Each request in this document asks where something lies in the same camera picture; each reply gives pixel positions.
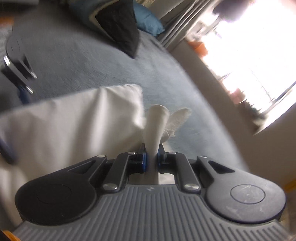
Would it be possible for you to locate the dark hanging garment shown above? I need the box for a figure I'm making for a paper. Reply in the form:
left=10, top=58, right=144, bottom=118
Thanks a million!
left=212, top=0, right=249, bottom=21

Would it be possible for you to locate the grey curtain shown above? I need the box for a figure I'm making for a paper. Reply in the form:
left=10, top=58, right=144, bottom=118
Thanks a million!
left=149, top=1, right=219, bottom=50

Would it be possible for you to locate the cream bear hoodie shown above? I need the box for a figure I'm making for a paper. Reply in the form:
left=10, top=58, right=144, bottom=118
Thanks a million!
left=1, top=84, right=192, bottom=225

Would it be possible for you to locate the blue pillow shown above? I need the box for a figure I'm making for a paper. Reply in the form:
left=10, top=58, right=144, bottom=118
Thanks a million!
left=133, top=1, right=165, bottom=37

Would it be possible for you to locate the grey fleece bed blanket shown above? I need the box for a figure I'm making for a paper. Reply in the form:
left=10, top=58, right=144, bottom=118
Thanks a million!
left=13, top=4, right=247, bottom=173

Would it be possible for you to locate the orange bag on sill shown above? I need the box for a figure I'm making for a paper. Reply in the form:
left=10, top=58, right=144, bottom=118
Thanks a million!
left=188, top=41, right=208, bottom=58

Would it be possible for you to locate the black folded garment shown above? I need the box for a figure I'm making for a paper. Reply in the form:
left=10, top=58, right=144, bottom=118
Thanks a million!
left=95, top=1, right=140, bottom=59

